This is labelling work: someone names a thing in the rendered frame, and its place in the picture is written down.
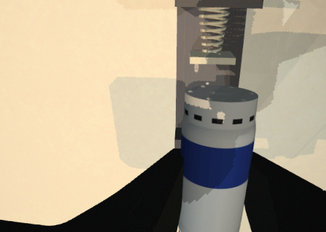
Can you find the grey and blue battery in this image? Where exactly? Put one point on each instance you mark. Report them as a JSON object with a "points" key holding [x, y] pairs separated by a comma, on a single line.
{"points": [[217, 137]]}

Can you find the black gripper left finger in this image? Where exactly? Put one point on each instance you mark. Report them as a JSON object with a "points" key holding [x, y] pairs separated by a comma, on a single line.
{"points": [[152, 202]]}

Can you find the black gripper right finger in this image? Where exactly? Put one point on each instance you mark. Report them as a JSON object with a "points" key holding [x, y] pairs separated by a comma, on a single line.
{"points": [[280, 201]]}

